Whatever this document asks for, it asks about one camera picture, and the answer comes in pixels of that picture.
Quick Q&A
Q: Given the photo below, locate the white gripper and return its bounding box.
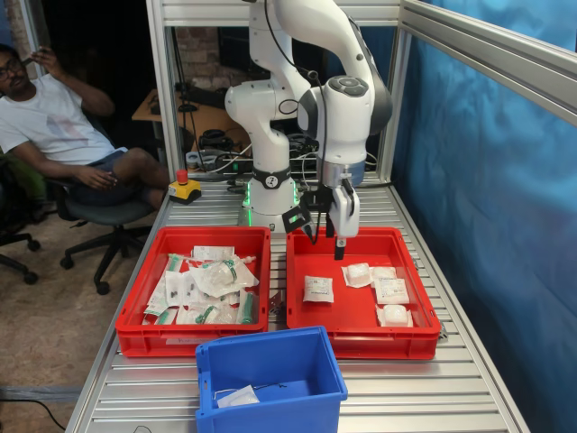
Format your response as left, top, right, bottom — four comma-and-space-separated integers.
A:
325, 184, 362, 262

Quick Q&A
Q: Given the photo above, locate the printed white bandage pack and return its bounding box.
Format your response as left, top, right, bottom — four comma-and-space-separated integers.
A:
374, 277, 410, 306
302, 275, 334, 303

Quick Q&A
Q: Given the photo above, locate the red plastic crate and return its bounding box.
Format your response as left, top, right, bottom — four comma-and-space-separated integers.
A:
286, 226, 443, 361

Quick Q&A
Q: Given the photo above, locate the clear dome mask pack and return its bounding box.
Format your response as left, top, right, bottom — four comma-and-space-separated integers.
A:
188, 256, 261, 299
175, 301, 238, 326

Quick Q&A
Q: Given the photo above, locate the printed flat white pack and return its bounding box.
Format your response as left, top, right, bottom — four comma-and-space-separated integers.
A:
192, 244, 236, 261

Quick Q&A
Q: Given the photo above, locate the power strip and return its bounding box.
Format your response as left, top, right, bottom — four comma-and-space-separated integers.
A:
215, 155, 253, 176

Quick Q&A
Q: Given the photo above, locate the yellow emergency stop button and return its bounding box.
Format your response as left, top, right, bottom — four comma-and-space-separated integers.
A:
167, 170, 203, 207

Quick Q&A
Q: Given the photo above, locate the grey tape roll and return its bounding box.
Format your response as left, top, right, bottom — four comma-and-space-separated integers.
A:
185, 151, 215, 171

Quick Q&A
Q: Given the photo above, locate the blue backdrop curtain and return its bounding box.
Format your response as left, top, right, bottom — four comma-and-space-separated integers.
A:
360, 0, 577, 433

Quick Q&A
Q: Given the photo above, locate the flat white paper pack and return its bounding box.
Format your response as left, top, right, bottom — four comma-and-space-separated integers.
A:
164, 270, 198, 303

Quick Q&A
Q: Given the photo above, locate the wooden desk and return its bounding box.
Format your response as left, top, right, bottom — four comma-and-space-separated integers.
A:
132, 88, 252, 154

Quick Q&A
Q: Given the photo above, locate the blue plastic storage bin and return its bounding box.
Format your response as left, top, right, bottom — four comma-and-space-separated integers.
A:
195, 326, 349, 433

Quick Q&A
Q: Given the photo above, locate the red crate with label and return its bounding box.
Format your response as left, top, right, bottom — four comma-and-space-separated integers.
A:
114, 225, 272, 359

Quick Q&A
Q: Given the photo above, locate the grey office chair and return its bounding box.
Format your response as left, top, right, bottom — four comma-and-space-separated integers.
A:
47, 178, 157, 297

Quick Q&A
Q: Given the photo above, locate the black office chair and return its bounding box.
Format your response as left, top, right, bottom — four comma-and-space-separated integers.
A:
0, 152, 42, 286

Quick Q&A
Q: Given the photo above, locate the man in white t-shirt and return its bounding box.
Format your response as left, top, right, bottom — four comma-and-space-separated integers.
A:
0, 42, 170, 211

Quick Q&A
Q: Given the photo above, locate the black camera cable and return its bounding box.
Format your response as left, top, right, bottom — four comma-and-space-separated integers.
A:
263, 0, 328, 247

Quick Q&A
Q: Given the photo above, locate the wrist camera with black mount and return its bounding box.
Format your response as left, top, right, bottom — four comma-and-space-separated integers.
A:
281, 191, 334, 235

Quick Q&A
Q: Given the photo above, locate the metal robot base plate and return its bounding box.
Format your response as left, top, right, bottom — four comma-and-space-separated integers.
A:
237, 211, 312, 235

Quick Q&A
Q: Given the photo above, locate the tangled cables pile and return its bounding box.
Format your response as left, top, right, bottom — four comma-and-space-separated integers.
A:
178, 80, 378, 186

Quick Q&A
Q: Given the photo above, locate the aluminium profile frame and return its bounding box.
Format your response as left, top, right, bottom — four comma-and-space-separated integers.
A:
144, 0, 577, 226

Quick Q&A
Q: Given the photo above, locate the black floor cable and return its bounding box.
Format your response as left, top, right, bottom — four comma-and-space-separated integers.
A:
0, 396, 69, 432

